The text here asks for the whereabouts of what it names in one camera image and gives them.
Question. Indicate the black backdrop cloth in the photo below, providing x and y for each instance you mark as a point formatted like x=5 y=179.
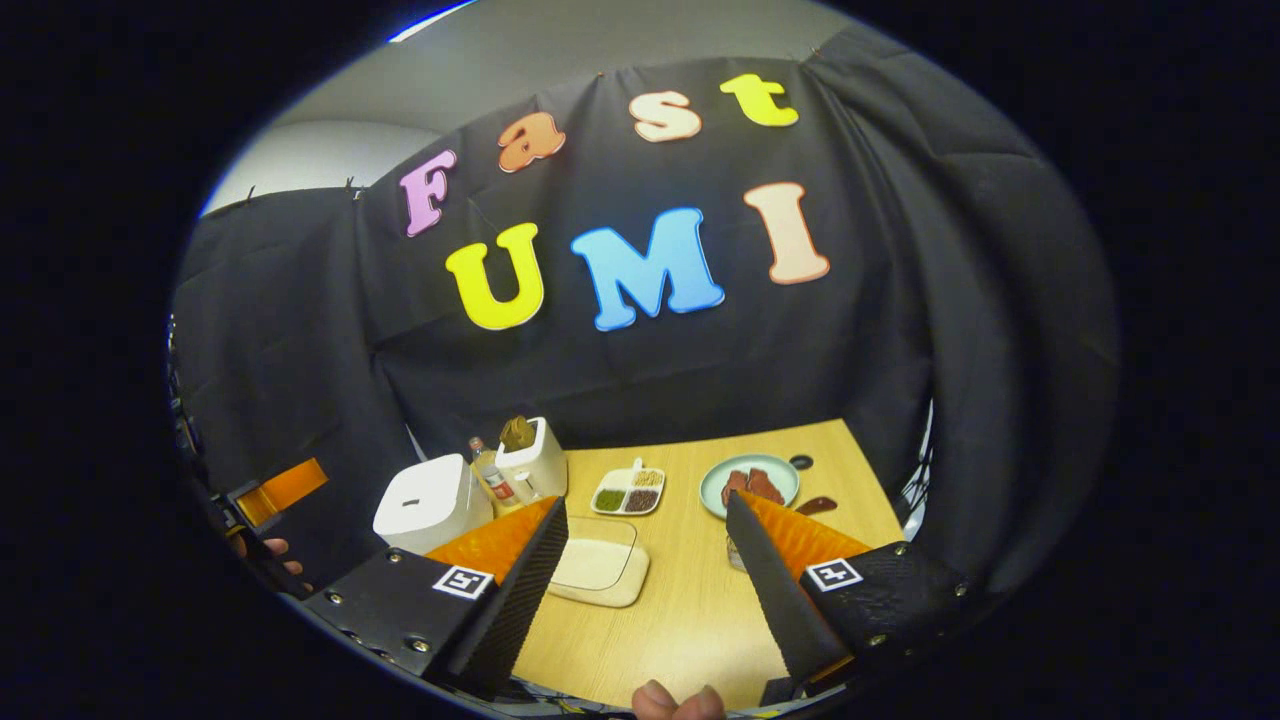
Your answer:
x=900 y=300

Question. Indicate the brown wooden spoon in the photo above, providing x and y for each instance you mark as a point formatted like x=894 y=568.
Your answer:
x=818 y=505

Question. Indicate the brown meat slice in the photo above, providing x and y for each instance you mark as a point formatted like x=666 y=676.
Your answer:
x=765 y=485
x=735 y=488

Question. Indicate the brown toast slice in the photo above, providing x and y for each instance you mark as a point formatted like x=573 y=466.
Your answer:
x=518 y=433

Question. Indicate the clear bottle with red label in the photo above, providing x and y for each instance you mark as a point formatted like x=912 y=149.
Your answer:
x=490 y=475

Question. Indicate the white toaster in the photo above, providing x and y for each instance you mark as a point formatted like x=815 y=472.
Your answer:
x=535 y=465

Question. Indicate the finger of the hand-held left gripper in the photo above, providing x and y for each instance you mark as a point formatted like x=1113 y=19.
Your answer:
x=295 y=482

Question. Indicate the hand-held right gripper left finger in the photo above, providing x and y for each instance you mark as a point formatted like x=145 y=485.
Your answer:
x=525 y=600

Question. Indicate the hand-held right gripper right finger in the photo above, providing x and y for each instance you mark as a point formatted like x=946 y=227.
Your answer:
x=775 y=600

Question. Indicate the white divided seasoning dish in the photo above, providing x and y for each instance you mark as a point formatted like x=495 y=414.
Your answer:
x=628 y=490

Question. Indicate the pale green plate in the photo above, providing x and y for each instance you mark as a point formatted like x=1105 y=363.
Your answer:
x=712 y=480

